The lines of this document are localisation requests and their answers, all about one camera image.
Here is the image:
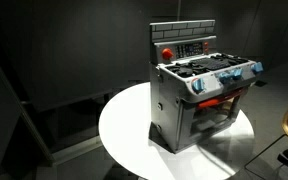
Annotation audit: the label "black stove keypad display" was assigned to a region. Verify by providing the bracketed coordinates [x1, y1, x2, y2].
[175, 42, 204, 59]

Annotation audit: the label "orange oven door handle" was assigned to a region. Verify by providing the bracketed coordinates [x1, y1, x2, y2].
[197, 91, 246, 110]

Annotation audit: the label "round white table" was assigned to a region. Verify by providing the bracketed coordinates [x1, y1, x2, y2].
[98, 81, 256, 180]

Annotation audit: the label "grey toy stove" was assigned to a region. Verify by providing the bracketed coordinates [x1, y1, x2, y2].
[148, 19, 265, 155]

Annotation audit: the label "blue stove knob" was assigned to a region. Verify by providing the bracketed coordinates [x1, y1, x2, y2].
[251, 61, 265, 75]
[232, 68, 244, 81]
[191, 78, 205, 95]
[218, 72, 232, 85]

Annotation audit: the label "grey low ledge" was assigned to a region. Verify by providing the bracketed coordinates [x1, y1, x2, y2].
[19, 85, 120, 168]

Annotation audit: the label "orange round stove knob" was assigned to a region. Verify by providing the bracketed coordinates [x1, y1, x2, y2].
[161, 47, 175, 61]

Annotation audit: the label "grey oven door with window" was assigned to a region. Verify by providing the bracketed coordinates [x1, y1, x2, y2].
[179, 88, 249, 148]

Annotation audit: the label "black burner grates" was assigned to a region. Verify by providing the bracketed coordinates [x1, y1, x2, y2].
[166, 53, 250, 79]

